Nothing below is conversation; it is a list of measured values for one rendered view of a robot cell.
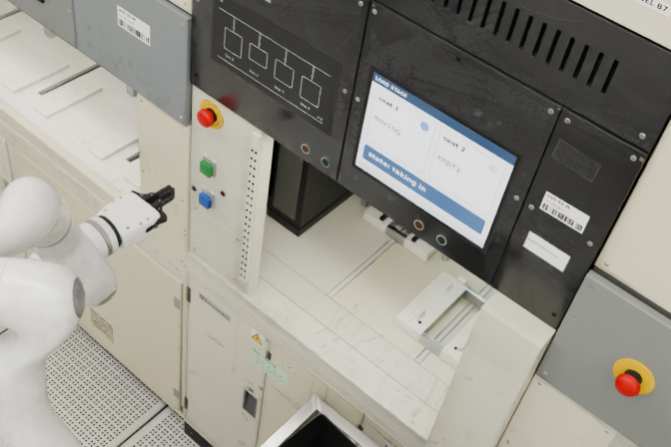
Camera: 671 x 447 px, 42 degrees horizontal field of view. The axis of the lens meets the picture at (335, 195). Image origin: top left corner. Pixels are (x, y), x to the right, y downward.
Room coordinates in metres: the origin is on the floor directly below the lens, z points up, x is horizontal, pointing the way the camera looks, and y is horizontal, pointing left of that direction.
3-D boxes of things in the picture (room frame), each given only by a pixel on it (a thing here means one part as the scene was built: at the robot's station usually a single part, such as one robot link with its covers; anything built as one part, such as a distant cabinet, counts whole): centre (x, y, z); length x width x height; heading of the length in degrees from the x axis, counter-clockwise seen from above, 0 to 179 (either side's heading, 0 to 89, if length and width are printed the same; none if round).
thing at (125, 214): (1.18, 0.41, 1.20); 0.11 x 0.10 x 0.07; 148
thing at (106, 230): (1.13, 0.45, 1.20); 0.09 x 0.03 x 0.08; 58
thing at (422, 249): (1.66, -0.23, 0.89); 0.22 x 0.21 x 0.04; 148
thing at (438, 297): (1.33, -0.34, 0.89); 0.22 x 0.21 x 0.04; 148
